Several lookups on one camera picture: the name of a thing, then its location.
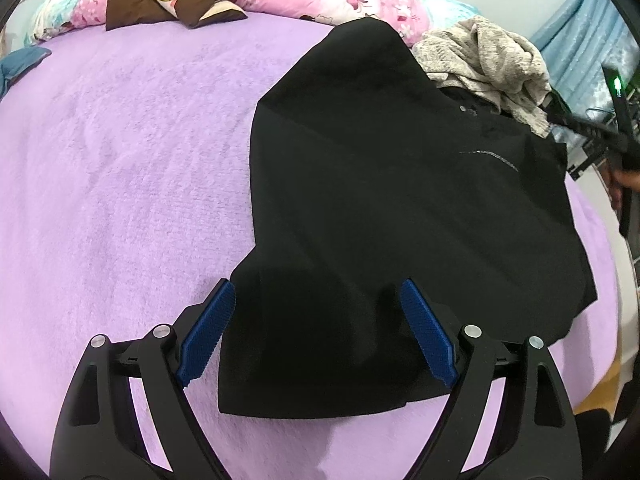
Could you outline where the person's right hand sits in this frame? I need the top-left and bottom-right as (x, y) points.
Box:
(613, 168), (640, 207)

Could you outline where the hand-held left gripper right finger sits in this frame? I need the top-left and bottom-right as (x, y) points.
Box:
(400, 277), (586, 480)

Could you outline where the purple fleece bed blanket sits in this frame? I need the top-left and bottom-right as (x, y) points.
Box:
(0, 10), (636, 480)

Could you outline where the pink floral rolled quilt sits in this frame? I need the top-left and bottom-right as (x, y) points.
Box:
(34, 0), (481, 48)

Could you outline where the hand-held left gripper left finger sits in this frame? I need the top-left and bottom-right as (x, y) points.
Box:
(50, 277), (237, 480)

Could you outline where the black shirt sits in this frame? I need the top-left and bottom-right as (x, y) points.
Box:
(218, 16), (598, 418)

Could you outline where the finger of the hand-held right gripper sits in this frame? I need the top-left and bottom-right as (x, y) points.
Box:
(546, 110), (632, 152)

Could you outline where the blue lemon print pillow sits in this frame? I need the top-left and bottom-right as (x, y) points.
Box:
(0, 47), (52, 98)

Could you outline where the grey knit garment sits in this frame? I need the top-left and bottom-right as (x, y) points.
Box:
(411, 15), (553, 138)

